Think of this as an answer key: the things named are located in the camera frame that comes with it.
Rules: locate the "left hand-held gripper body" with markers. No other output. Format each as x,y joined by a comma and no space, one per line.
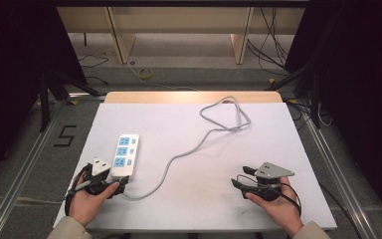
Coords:
96,168

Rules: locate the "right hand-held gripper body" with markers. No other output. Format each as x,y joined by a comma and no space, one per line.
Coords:
269,174

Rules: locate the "white power strip blue sockets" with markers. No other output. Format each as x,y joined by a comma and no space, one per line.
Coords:
125,155

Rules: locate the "person's left hand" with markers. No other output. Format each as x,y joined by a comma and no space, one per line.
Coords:
85,203

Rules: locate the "person's right hand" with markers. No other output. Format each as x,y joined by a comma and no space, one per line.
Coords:
282,209

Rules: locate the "white table mat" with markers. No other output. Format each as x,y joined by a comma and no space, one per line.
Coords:
195,186

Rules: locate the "black tape floor mark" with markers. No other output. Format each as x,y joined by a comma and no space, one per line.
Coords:
65,136

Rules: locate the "black metal stand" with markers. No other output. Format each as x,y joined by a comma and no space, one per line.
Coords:
51,89
315,99

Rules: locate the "wooden table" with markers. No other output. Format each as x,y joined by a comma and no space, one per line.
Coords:
179,97

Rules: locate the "yellow tape roll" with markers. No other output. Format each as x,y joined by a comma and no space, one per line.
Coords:
145,73

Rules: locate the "dark curtain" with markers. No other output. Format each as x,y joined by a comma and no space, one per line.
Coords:
364,99
10,83

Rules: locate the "light wooden desk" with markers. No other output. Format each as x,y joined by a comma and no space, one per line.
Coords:
179,20

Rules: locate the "metal floor rail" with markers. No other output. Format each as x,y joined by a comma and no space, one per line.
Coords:
338,172
20,172

